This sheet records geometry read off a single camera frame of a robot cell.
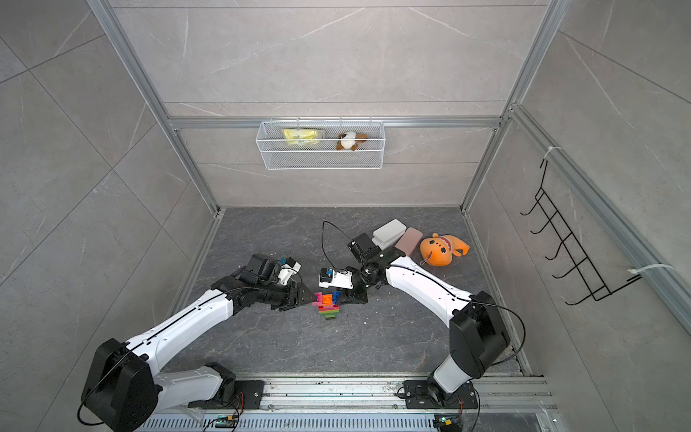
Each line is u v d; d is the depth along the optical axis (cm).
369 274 59
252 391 74
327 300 79
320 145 87
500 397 75
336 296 77
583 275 62
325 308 80
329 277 67
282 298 70
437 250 95
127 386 39
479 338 43
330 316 86
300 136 83
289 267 76
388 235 104
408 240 107
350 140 88
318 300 79
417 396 73
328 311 82
